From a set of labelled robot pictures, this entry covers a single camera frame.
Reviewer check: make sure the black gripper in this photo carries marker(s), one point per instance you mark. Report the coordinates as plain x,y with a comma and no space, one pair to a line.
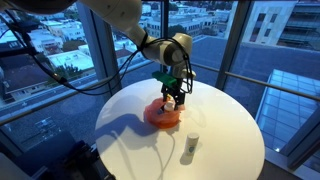
173,88

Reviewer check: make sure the orange and white bottle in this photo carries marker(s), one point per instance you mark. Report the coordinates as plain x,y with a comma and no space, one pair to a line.
169,106

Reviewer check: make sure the orange translucent plastic bag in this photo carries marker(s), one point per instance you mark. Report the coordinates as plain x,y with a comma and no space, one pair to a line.
161,120

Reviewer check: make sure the small yellow capped item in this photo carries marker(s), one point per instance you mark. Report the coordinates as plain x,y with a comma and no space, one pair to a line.
169,96

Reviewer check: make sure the white tube with green logo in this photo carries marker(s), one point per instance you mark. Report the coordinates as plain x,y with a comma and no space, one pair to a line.
192,145

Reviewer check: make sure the black robot stand equipment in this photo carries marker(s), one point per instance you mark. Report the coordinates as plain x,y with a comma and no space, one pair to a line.
56,156

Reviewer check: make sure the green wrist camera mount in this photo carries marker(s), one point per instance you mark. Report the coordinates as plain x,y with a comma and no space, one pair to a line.
165,79

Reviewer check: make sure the grey metal window rail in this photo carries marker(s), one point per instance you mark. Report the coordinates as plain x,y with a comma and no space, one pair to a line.
260,82
33,110

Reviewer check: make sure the black camera on stand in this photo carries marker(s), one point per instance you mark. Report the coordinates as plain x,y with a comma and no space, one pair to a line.
23,26

